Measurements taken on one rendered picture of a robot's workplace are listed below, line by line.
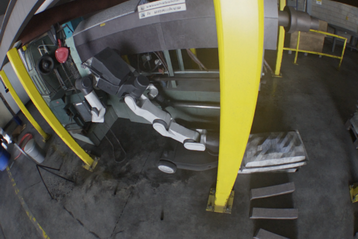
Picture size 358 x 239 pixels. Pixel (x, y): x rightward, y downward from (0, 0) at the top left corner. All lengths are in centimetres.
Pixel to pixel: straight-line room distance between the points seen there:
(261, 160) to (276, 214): 53
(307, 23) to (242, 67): 124
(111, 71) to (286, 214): 186
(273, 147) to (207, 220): 89
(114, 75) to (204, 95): 89
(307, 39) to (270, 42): 340
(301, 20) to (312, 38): 329
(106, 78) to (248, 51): 107
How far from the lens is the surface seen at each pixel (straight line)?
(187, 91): 156
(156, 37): 146
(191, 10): 131
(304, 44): 471
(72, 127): 234
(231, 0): 31
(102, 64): 119
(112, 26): 173
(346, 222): 210
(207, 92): 153
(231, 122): 46
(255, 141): 156
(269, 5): 133
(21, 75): 166
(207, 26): 130
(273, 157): 150
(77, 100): 193
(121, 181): 184
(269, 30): 134
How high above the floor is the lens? 148
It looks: 39 degrees down
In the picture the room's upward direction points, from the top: 13 degrees counter-clockwise
